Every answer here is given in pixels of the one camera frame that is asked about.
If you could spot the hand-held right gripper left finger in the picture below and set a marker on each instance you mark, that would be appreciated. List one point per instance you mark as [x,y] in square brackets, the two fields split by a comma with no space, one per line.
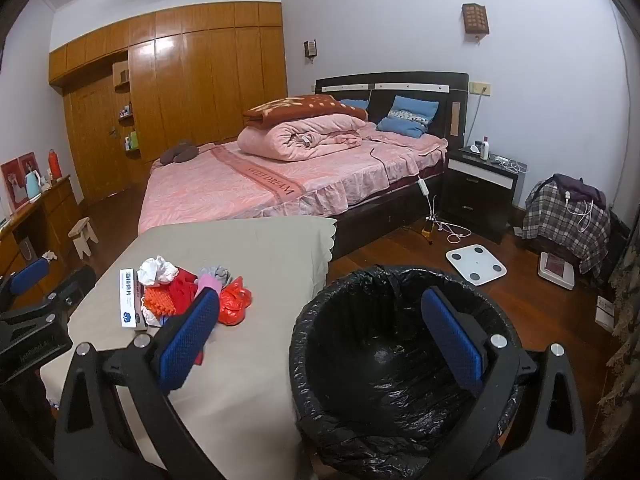
[192,332]

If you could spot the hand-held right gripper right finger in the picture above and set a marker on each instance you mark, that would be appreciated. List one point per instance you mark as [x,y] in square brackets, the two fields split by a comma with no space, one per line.
[452,335]

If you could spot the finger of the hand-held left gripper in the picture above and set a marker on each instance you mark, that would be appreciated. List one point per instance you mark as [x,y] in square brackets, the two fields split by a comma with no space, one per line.
[75,282]
[30,275]

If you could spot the orange foam mesh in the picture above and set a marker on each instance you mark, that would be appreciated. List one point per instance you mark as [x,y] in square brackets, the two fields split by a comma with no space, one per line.
[157,300]

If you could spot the red cloth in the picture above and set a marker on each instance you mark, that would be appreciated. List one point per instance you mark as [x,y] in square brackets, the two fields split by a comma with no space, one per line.
[182,285]
[198,357]

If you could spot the white cloth ball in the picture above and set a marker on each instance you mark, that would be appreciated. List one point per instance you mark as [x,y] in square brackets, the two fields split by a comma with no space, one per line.
[157,270]

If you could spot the trash bin with black bag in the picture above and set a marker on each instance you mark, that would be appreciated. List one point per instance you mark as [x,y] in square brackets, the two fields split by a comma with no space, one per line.
[380,360]

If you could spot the red cloth on table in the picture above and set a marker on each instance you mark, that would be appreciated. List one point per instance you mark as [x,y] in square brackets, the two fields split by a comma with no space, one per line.
[198,357]

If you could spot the small wooden stool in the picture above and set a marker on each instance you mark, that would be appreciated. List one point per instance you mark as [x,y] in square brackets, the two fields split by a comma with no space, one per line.
[82,232]

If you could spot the red plastic bag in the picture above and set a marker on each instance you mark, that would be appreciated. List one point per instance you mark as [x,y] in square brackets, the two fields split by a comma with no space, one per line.
[235,305]

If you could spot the pink cloth scrap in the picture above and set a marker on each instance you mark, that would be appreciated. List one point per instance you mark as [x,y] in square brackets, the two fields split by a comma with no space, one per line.
[207,282]

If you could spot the white printed carton box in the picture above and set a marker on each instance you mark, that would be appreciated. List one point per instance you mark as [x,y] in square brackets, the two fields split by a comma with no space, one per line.
[131,300]

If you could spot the grey crumpled sock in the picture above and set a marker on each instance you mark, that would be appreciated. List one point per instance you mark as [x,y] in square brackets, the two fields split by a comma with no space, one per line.
[220,272]

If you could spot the wooden sideboard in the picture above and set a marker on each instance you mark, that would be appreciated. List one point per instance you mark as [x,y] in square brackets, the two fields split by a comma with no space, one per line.
[55,210]

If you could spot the white bathroom scale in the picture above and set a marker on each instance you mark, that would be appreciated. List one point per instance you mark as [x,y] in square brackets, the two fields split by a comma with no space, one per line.
[475,265]

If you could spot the pale electric kettle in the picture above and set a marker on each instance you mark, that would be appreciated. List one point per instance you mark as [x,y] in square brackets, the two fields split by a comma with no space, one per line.
[32,185]

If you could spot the red picture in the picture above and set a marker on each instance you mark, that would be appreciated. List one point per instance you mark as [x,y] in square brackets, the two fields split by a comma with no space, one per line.
[15,175]

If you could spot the amber bottle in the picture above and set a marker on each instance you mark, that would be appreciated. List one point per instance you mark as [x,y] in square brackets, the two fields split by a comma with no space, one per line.
[428,230]

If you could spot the red thermos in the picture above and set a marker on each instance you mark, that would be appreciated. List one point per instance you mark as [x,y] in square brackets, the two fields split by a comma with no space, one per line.
[54,165]

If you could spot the white scale with red panel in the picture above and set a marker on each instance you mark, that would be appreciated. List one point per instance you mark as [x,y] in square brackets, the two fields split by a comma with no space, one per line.
[555,267]

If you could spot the dark nightstand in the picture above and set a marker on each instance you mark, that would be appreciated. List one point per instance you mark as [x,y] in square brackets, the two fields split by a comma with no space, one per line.
[475,200]

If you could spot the pink bedspread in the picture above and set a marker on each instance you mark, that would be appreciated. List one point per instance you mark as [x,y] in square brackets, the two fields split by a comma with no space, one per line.
[225,190]

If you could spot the white cardboard box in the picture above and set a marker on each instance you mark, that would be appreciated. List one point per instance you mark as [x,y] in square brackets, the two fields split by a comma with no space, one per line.
[605,315]

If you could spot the plaid cloth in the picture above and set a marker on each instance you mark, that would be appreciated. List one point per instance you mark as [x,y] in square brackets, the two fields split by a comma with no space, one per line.
[555,215]

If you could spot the brown neck pillow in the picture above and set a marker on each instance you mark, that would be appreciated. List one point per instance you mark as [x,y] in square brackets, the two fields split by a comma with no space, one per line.
[177,154]

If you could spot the patterned curtain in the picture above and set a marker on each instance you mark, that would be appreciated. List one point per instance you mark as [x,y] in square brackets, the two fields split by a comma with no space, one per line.
[625,310]

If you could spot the white bottle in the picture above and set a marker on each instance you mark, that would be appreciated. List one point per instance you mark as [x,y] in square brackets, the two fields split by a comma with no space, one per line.
[485,150]

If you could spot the purple bag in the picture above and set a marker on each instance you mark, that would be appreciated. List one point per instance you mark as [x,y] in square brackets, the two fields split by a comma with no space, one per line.
[580,187]

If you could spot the folded pink duvet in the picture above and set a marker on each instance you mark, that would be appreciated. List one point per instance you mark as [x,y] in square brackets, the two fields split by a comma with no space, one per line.
[300,137]

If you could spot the large blue pillow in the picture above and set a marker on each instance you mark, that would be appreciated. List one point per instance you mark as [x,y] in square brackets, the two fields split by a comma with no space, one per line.
[407,115]

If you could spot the wooden wardrobe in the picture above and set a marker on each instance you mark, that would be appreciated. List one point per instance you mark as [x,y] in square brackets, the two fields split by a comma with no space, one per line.
[200,85]

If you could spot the dark wooden bed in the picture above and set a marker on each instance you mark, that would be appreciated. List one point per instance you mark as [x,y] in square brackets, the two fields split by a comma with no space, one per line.
[415,92]

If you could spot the brown patterned pillow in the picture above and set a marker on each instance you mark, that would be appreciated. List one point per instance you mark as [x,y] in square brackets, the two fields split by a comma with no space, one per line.
[295,107]

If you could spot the small blue pillow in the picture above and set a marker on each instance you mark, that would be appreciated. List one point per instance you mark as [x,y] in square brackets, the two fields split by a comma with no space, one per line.
[356,104]

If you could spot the wall outlet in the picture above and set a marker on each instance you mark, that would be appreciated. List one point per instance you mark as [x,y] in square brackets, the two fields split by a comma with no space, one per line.
[482,88]

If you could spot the small wall lamp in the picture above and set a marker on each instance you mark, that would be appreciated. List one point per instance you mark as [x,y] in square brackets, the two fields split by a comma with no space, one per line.
[310,49]

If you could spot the wooden wall lamp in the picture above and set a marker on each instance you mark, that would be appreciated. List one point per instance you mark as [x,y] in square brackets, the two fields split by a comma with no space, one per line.
[474,17]

